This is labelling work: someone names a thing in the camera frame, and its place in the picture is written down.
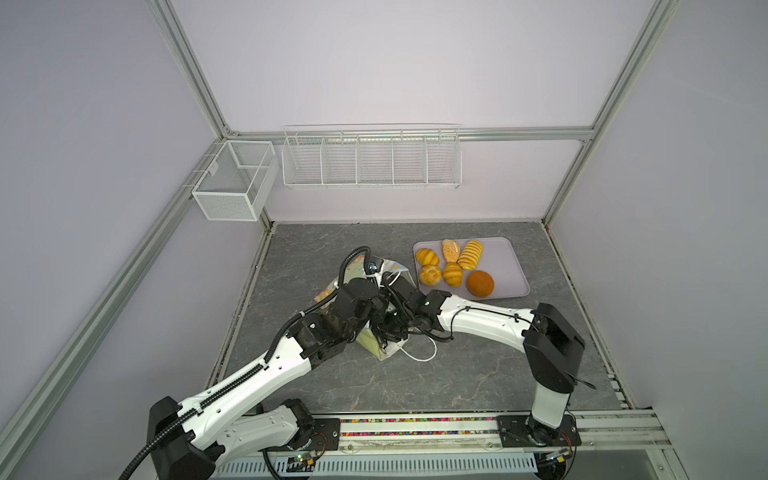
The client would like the floral paper gift bag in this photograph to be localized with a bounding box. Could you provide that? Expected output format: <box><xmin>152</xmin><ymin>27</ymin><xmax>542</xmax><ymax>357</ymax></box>
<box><xmin>305</xmin><ymin>246</ymin><xmax>437</xmax><ymax>366</ymax></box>

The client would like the yellow fake bread roll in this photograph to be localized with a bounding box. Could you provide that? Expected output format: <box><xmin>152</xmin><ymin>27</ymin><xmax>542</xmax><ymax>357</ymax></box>
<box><xmin>416</xmin><ymin>248</ymin><xmax>441</xmax><ymax>267</ymax></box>

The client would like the striped yellow fake bread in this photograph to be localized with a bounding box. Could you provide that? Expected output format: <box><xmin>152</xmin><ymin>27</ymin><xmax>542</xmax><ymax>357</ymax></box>
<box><xmin>442</xmin><ymin>262</ymin><xmax>464</xmax><ymax>287</ymax></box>

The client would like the round orange fake bun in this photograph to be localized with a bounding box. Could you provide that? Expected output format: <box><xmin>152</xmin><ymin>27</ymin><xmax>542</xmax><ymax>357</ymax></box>
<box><xmin>466</xmin><ymin>270</ymin><xmax>495</xmax><ymax>298</ymax></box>

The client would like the long ridged fake bread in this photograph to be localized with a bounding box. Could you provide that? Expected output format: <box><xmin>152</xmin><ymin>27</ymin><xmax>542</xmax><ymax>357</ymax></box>
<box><xmin>457</xmin><ymin>239</ymin><xmax>484</xmax><ymax>271</ymax></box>

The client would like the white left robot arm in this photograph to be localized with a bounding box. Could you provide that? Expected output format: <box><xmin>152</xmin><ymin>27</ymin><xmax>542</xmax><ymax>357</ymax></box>
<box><xmin>120</xmin><ymin>278</ymin><xmax>390</xmax><ymax>479</ymax></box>

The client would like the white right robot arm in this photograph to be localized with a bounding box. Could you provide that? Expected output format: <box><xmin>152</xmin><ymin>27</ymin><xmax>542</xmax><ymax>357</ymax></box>
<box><xmin>370</xmin><ymin>273</ymin><xmax>586</xmax><ymax>434</ymax></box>

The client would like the lavender plastic tray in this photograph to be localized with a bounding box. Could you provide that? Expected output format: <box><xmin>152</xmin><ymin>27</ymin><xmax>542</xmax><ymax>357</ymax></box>
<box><xmin>418</xmin><ymin>237</ymin><xmax>530</xmax><ymax>300</ymax></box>

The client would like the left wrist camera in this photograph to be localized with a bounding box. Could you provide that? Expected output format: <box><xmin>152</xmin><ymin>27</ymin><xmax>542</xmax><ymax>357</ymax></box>
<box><xmin>363</xmin><ymin>256</ymin><xmax>384</xmax><ymax>276</ymax></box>

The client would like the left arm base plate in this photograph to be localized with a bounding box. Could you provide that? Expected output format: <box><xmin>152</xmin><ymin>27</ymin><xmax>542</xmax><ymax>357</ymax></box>
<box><xmin>267</xmin><ymin>417</ymin><xmax>341</xmax><ymax>452</ymax></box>

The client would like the long white wire basket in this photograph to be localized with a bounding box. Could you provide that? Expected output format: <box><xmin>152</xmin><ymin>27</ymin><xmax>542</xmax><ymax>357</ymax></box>
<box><xmin>281</xmin><ymin>125</ymin><xmax>463</xmax><ymax>189</ymax></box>

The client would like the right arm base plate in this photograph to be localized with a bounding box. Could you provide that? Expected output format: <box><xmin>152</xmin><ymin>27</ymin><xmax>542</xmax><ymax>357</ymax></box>
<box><xmin>496</xmin><ymin>413</ymin><xmax>582</xmax><ymax>448</ymax></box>

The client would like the white mesh wall box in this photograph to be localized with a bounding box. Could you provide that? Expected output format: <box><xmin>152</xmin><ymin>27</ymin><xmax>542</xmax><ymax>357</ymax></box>
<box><xmin>192</xmin><ymin>140</ymin><xmax>279</xmax><ymax>222</ymax></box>

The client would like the aluminium mounting rail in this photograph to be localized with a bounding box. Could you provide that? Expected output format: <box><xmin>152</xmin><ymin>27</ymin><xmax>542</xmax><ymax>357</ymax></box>
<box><xmin>212</xmin><ymin>410</ymin><xmax>687</xmax><ymax>479</ymax></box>

